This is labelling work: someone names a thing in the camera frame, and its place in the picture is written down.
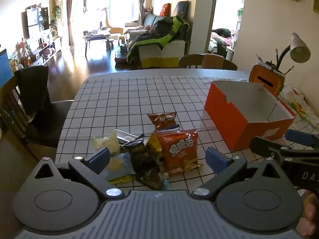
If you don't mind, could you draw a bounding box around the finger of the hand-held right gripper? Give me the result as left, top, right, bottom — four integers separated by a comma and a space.
250, 136, 287, 165
285, 129, 319, 151

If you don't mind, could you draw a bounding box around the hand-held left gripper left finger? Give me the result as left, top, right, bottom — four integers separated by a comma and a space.
33, 147, 125, 200

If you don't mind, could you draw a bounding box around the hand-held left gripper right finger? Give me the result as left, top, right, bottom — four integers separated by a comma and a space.
191, 147, 285, 201

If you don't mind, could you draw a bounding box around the pale clear snack packet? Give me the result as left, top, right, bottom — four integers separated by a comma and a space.
91, 130, 121, 156

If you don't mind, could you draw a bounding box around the blue yellow snack packet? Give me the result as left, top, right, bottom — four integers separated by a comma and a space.
101, 152, 136, 183

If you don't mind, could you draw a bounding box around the silver snack packet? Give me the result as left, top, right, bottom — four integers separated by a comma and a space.
115, 129, 139, 145

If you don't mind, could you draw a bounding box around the orange-red chip packet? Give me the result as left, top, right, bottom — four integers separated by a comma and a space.
155, 129, 203, 175

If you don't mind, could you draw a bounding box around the orange cardboard box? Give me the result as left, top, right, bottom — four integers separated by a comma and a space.
204, 80, 296, 151

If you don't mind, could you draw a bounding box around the yellow black snack packet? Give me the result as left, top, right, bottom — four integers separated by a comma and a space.
146, 132, 163, 166

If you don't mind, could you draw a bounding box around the brown cookie packet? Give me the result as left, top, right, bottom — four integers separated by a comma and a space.
147, 112, 178, 132

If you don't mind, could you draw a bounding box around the person's right hand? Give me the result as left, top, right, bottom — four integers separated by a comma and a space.
302, 190, 319, 237

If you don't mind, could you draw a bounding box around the colourful spotted cloth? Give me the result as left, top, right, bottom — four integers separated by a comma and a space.
282, 85, 319, 130

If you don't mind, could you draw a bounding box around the small blue candy wrapper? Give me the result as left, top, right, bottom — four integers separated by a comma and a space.
161, 173, 171, 191

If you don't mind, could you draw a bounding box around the dark wooden chair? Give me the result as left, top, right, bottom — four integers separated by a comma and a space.
0, 72, 75, 150

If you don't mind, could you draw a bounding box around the white checked tablecloth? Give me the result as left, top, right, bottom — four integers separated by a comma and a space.
55, 68, 319, 197

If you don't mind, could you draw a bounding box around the orange green pen holder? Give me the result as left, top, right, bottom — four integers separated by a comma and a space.
249, 63, 286, 97

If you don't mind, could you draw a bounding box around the beige desk lamp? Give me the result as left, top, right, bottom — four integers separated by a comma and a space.
275, 32, 311, 70

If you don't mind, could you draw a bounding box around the red floor cushion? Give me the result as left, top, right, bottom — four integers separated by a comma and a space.
115, 51, 130, 65

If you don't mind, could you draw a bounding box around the light wooden chair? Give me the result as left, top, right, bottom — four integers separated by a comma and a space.
178, 54, 238, 71

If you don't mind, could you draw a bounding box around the bed with clothes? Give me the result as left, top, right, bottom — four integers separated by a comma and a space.
209, 28, 240, 55

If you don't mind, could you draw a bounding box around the grey sofa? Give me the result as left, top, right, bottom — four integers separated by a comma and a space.
125, 14, 192, 69

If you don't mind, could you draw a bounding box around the low television cabinet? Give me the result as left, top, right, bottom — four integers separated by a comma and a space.
22, 37, 63, 66

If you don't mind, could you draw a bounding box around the wooden coffee table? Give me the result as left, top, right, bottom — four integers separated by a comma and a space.
83, 28, 115, 56

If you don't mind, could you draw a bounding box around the group of toy figurines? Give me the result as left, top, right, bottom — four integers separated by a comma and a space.
14, 38, 33, 67

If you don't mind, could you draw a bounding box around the wooden giraffe chair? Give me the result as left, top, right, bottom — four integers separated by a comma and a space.
101, 7, 124, 34

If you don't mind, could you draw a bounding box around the dark cabinet blue door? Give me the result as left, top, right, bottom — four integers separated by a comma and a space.
0, 50, 13, 88

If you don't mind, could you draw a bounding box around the green black jacket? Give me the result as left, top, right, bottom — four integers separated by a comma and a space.
127, 16, 191, 64

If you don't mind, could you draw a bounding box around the white standing air conditioner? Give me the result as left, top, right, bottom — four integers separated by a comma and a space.
55, 0, 68, 46

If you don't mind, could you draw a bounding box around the tall potted plant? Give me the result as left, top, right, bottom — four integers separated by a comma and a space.
50, 5, 62, 39

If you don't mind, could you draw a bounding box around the brown window curtain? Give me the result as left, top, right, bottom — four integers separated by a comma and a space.
66, 0, 76, 46

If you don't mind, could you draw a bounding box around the flat television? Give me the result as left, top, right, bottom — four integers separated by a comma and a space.
21, 7, 49, 39

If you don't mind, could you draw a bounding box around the dark cushion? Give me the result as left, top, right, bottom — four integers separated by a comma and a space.
172, 1, 191, 18

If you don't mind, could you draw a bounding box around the grey window curtain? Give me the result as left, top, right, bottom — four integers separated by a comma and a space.
136, 0, 148, 23

